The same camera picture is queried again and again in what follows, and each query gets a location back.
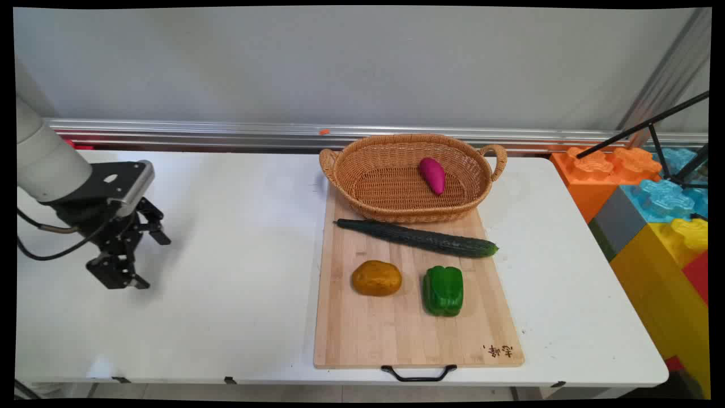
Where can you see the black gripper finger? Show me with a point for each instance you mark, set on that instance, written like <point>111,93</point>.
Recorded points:
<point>116,275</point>
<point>156,226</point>

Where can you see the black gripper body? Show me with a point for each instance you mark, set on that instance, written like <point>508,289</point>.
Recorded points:
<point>110,229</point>

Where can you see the red object behind arm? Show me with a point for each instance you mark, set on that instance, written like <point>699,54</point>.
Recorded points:
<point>70,144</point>

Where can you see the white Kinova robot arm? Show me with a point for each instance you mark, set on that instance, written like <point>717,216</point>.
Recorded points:
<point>48,158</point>

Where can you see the brown potato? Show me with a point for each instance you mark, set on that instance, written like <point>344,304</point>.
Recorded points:
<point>376,278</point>

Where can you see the woven wicker basket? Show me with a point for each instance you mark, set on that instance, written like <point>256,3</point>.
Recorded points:
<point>396,198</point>

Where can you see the bamboo cutting board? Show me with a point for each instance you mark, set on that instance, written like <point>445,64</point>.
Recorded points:
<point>396,328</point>

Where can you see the dark green cucumber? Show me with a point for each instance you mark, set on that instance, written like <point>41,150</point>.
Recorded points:
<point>419,238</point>

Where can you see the purple sweet potato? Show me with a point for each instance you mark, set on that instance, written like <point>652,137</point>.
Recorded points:
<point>433,175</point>

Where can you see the green bell pepper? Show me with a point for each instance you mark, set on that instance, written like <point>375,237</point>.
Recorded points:
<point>443,290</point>

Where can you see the orange giant building block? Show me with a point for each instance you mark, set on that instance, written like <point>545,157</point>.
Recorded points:
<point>589,181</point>

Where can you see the grey giant building block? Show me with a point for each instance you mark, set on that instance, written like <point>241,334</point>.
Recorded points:
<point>614,224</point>

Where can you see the yellow giant building block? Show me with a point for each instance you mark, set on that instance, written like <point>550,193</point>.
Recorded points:
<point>662,283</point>

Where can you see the blue giant building block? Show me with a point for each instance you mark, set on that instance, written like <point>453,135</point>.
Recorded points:
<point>665,198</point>

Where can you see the black tripod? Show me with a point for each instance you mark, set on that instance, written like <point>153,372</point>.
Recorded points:
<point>668,141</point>

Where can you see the red giant building block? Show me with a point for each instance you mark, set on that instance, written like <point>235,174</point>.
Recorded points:
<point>698,275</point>

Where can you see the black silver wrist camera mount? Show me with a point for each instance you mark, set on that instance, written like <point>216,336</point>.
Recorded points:
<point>122,181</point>

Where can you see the aluminium rail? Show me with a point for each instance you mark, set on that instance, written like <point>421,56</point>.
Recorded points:
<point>226,133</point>

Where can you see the aluminium frame post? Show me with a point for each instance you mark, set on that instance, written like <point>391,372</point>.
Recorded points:
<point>668,73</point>

